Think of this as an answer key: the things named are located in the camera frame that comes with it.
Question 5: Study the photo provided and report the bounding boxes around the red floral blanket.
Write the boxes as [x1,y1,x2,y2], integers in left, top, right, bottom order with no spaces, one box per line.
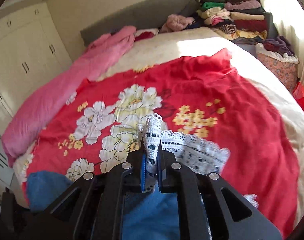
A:
[24,49,299,237]

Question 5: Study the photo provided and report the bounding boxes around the purple clothes in basket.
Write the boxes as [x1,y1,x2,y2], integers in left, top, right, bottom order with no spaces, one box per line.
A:
[263,36,295,56]

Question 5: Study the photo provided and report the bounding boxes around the stack of folded clothes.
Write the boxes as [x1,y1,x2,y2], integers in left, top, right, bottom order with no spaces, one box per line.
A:
[196,0,278,45]

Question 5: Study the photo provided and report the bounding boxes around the white wardrobe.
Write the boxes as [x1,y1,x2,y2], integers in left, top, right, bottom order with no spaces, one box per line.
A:
[0,3,72,187]

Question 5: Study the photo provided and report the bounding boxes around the cream bed sheet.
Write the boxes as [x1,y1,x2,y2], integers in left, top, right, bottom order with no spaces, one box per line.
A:
[13,27,304,230]

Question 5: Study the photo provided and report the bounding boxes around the floral laundry basket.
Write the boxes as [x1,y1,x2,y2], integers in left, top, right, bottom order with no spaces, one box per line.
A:
[255,43,299,93]

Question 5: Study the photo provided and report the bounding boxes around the dark red pillow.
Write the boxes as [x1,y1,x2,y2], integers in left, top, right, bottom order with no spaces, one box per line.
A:
[134,31,155,42]

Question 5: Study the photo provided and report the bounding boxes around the pink quilt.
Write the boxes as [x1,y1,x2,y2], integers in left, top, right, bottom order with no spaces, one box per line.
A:
[2,26,136,167]

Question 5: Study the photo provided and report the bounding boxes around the blue denim lace-trimmed pants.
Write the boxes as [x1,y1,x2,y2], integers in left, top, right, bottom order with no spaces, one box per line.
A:
[23,114,261,239]

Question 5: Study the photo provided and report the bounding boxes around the grey headboard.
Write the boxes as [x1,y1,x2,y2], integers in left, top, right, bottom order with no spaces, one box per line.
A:
[80,0,200,47]

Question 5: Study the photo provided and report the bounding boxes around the pink crumpled garment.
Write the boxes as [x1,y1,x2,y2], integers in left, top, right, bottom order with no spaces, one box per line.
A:
[160,14,194,33]

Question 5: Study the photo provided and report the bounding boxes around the red box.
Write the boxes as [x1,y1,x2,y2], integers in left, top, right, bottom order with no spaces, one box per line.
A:
[292,82,304,111]

